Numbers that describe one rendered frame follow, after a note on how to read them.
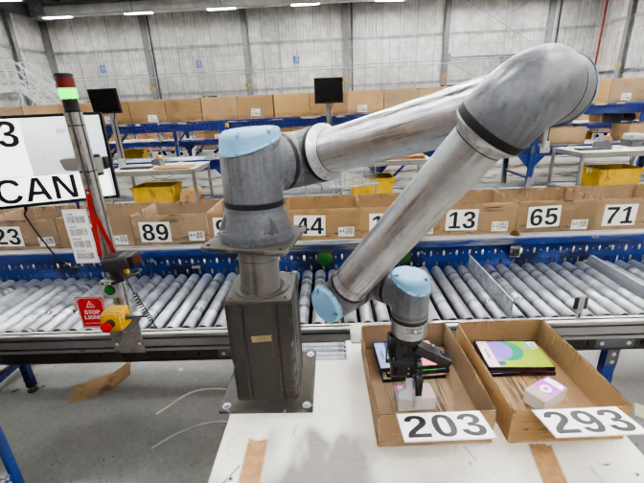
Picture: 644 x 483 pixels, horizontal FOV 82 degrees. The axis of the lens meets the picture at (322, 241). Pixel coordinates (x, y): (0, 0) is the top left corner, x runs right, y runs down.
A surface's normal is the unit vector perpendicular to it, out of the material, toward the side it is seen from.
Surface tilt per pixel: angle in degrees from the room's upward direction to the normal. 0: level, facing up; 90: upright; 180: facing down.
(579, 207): 90
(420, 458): 0
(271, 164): 91
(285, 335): 90
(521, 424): 91
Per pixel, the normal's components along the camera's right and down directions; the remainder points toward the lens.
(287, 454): -0.04, -0.94
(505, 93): -0.44, -0.11
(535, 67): -0.22, -0.32
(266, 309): -0.02, 0.34
